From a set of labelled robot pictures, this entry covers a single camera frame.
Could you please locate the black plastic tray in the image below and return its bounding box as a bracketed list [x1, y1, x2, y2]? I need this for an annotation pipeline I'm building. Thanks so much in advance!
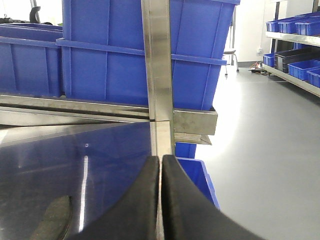
[274, 47, 320, 74]

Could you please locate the steel shelf with bins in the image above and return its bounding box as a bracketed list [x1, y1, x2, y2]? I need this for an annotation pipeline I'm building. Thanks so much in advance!
[261, 0, 320, 97]

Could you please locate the grey stool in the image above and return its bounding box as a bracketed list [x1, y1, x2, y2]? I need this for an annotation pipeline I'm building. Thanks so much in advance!
[223, 48, 240, 78]

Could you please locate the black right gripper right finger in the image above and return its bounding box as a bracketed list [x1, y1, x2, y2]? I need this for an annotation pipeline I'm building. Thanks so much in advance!
[161, 155, 260, 240]

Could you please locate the blue bin at left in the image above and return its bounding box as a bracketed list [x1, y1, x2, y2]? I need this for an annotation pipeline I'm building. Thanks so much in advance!
[0, 23, 63, 97]

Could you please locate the large blue plastic bin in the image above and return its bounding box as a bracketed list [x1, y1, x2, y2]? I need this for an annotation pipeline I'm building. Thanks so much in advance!
[56, 0, 240, 111]

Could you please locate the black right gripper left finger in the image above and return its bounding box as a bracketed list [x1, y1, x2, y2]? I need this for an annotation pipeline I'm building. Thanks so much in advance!
[69, 156, 159, 240]

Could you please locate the blue bin below rack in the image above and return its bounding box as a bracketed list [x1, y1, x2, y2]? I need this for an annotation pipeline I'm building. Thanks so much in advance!
[175, 142, 220, 210]

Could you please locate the grey brake pad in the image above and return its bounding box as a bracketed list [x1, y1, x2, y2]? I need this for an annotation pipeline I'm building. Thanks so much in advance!
[29, 195, 73, 240]

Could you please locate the stainless steel rack frame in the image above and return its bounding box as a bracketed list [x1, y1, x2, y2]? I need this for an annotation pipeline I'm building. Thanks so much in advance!
[0, 0, 218, 156]

